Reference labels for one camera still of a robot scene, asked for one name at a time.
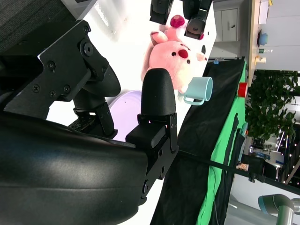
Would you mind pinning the red tape roll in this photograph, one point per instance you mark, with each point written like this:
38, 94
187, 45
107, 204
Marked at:
242, 89

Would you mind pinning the black backdrop cloth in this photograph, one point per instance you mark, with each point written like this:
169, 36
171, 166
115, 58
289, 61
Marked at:
206, 131

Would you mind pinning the pink plush doll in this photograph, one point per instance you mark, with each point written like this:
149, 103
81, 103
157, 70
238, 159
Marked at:
168, 58

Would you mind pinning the purple plastic plate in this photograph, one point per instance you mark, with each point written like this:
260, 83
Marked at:
126, 110

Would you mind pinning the green backdrop cloth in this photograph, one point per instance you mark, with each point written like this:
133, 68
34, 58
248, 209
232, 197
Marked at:
220, 152

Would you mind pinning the black stand pole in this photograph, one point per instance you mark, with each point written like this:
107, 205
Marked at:
222, 167

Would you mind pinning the blue bowl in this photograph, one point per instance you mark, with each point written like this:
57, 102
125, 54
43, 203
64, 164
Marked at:
264, 39

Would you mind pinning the grey industrial robot arm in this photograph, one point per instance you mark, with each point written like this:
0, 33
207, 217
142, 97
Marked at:
276, 206

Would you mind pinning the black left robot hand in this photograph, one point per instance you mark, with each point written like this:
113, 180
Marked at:
195, 25

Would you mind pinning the green leafy plant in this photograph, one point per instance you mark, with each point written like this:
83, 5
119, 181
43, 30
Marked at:
269, 105

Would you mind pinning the teal plastic mug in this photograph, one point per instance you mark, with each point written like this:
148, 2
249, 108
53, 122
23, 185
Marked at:
197, 87

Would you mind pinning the wooden shelf board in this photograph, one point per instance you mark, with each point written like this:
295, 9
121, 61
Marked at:
254, 47

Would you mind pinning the blue binder clip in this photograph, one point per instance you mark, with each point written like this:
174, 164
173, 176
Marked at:
216, 62

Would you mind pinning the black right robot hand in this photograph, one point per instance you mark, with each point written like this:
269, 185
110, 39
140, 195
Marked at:
70, 168

